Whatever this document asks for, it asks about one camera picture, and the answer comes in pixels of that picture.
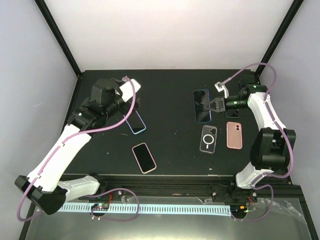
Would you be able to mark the blue smartphone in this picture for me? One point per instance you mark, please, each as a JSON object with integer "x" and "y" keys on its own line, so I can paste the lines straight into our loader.
{"x": 201, "y": 103}

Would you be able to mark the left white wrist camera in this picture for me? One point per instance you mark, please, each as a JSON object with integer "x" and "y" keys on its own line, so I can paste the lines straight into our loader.
{"x": 127, "y": 90}

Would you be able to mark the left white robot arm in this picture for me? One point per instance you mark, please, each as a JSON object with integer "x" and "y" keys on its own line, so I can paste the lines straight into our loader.
{"x": 43, "y": 186}

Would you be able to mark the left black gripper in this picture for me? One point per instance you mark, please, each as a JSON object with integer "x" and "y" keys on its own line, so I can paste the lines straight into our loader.
{"x": 126, "y": 107}

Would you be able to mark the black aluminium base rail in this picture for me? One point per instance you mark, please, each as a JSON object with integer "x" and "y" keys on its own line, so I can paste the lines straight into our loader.
{"x": 164, "y": 185}

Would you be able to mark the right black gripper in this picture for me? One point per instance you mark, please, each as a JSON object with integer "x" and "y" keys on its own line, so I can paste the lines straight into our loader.
{"x": 220, "y": 104}

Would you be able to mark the black frame post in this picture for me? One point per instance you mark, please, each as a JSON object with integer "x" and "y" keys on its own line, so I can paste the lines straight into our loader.
{"x": 283, "y": 27}
{"x": 48, "y": 17}

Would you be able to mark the black smartphone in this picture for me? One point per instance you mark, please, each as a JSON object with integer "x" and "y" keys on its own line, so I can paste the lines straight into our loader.
{"x": 232, "y": 114}

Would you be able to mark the pink phone case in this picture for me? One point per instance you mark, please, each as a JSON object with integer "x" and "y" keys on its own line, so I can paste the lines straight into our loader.
{"x": 234, "y": 135}

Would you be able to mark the light blue slotted cable duct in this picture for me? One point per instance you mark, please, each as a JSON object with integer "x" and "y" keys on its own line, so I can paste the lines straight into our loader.
{"x": 155, "y": 209}

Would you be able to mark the left black frame post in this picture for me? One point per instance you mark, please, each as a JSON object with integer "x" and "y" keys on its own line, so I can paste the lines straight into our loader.
{"x": 48, "y": 17}

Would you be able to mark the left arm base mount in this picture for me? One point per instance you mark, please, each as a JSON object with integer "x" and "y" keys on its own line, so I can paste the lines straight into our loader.
{"x": 97, "y": 195}

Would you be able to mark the phone in blue case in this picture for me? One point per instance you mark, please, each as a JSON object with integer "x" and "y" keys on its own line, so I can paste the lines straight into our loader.
{"x": 135, "y": 123}

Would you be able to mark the phone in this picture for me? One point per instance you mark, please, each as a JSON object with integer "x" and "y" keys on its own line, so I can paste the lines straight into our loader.
{"x": 135, "y": 123}
{"x": 144, "y": 158}
{"x": 208, "y": 139}

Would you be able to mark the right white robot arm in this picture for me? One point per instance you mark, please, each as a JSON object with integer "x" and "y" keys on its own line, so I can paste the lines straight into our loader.
{"x": 271, "y": 154}

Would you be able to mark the right controller board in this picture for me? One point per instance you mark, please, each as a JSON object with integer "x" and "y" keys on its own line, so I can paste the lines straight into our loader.
{"x": 239, "y": 209}

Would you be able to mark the right black frame post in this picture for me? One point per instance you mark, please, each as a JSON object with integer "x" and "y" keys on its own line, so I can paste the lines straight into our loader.
{"x": 283, "y": 27}

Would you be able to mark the controller board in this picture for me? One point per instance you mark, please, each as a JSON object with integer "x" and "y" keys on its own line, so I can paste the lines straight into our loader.
{"x": 239, "y": 209}
{"x": 100, "y": 207}

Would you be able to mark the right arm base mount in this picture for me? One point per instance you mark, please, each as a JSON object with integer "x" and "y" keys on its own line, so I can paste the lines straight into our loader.
{"x": 232, "y": 194}

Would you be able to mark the left controller board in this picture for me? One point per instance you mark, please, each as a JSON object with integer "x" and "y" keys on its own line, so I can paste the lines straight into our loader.
{"x": 100, "y": 207}

